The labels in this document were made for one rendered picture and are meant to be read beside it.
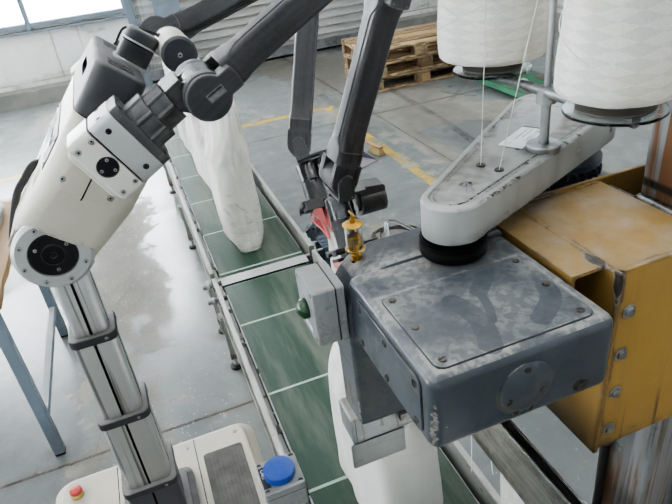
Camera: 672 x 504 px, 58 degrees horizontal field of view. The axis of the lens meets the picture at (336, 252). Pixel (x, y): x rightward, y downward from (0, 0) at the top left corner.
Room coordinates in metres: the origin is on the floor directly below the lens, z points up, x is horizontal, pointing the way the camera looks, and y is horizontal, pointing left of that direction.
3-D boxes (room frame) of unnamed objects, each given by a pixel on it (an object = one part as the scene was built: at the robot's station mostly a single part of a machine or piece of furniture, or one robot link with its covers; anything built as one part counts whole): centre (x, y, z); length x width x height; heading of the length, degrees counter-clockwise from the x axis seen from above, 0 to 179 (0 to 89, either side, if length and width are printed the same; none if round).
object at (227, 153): (2.68, 0.45, 0.74); 0.47 x 0.22 x 0.72; 15
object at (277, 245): (3.38, 0.66, 0.34); 2.21 x 0.39 x 0.09; 17
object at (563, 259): (0.71, -0.27, 1.26); 0.22 x 0.05 x 0.16; 17
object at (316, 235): (2.54, 0.07, 0.35); 0.30 x 0.15 x 0.15; 17
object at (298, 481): (0.78, 0.16, 0.81); 0.08 x 0.08 x 0.06; 17
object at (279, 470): (0.78, 0.16, 0.84); 0.06 x 0.06 x 0.02
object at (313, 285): (0.69, 0.03, 1.29); 0.08 x 0.05 x 0.09; 17
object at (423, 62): (6.69, -1.06, 0.22); 1.21 x 0.84 x 0.14; 107
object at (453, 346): (0.62, -0.14, 1.21); 0.30 x 0.25 x 0.30; 17
